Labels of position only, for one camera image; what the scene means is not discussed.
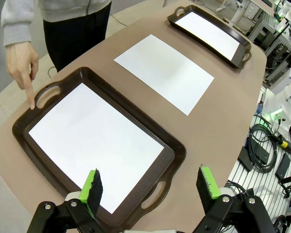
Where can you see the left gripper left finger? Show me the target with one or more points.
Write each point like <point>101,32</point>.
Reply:
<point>92,191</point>

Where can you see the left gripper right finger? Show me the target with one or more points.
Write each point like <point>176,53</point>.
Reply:
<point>206,187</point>

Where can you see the white A4 paper sheet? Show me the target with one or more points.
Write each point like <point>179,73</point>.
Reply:
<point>206,34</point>
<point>92,140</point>
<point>165,72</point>

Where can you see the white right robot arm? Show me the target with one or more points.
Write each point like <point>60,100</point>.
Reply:
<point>288,97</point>

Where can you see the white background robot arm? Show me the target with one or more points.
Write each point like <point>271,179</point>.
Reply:
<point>289,12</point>

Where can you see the person's right forearm grey sleeve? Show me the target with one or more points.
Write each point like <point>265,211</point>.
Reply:
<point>17,26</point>

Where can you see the person's right hand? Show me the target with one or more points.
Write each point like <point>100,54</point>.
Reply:
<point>19,63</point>

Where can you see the brown plastic serving tray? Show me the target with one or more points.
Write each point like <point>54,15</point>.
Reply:
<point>171,155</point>
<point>245,47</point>

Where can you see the black power brick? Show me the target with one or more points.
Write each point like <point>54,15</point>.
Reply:
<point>283,166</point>
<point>245,159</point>
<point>261,153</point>

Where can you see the person in grey hoodie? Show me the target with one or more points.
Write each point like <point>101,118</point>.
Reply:
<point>75,38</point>

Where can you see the white table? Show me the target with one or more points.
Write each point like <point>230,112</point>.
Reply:
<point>240,12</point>

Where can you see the aluminium frame rack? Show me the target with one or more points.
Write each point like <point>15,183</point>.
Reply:
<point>274,36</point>

